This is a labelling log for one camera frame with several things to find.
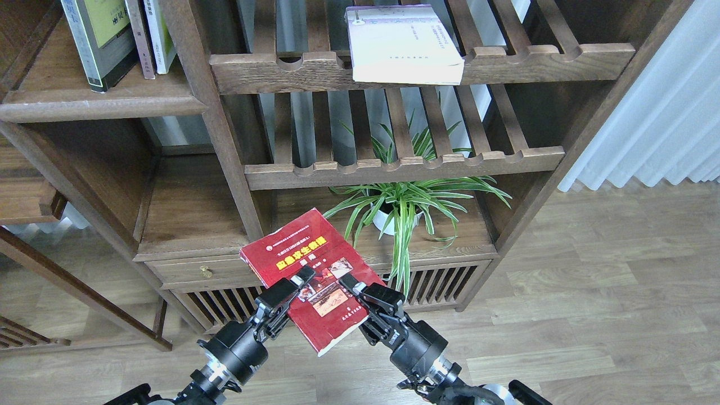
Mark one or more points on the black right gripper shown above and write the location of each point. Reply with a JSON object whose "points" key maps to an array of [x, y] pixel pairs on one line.
{"points": [[416, 348]]}

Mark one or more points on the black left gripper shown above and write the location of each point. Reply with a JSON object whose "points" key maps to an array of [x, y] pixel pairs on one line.
{"points": [[236, 352]]}

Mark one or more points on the red cover book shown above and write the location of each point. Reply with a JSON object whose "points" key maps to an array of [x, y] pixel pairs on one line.
{"points": [[323, 311]]}

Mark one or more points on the white lavender cover book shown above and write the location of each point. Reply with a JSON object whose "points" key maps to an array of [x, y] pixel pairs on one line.
{"points": [[402, 45]]}

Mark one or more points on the black yellow-green cover book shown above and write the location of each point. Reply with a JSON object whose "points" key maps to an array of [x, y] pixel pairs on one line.
{"points": [[104, 38]]}

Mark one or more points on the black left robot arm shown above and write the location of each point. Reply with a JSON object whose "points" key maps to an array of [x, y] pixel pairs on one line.
{"points": [[192, 394]]}

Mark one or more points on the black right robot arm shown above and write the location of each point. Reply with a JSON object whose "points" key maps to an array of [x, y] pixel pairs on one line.
{"points": [[483, 394]]}

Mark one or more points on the brass drawer knob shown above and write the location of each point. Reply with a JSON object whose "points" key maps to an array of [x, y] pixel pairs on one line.
{"points": [[206, 272]]}

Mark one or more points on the white plant pot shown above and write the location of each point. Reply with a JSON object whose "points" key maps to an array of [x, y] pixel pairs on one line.
{"points": [[388, 214]]}

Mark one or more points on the green spider plant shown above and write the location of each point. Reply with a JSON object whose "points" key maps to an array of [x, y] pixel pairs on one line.
{"points": [[436, 194]]}

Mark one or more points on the brown wooden bookshelf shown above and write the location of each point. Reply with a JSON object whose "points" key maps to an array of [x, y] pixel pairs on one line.
{"points": [[260, 115]]}

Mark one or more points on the dark wooden side furniture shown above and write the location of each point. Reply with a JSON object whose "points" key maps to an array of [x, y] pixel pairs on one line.
{"points": [[27, 197]]}

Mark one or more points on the white green upright book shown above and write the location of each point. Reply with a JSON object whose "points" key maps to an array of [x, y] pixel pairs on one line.
{"points": [[163, 48]]}

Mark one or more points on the brown spine upright book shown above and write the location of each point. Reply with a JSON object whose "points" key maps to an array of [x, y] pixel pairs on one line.
{"points": [[142, 38]]}

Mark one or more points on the white pleated curtain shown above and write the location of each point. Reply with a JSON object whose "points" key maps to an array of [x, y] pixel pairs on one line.
{"points": [[667, 125]]}

